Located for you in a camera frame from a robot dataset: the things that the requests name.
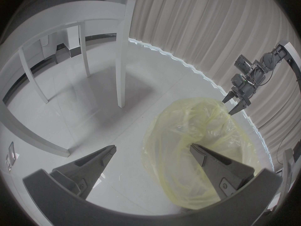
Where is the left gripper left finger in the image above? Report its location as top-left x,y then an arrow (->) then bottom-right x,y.
50,145 -> 117,199

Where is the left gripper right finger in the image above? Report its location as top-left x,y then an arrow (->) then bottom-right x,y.
189,143 -> 256,201

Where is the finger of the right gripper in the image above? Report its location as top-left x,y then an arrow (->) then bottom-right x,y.
227,101 -> 247,116
222,91 -> 235,104

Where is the yellow plastic bag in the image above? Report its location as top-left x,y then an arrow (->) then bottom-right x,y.
142,97 -> 263,210

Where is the pale grey trash bin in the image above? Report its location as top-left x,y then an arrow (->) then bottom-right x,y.
150,103 -> 262,212

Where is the pale beige curtain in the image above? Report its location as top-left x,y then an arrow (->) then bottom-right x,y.
129,0 -> 301,171

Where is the dark grey white-framed chair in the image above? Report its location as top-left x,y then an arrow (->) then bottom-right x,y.
0,0 -> 143,159

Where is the pale grey sofa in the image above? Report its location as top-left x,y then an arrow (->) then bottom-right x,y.
39,27 -> 81,64

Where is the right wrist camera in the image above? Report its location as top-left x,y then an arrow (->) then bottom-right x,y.
230,73 -> 246,88

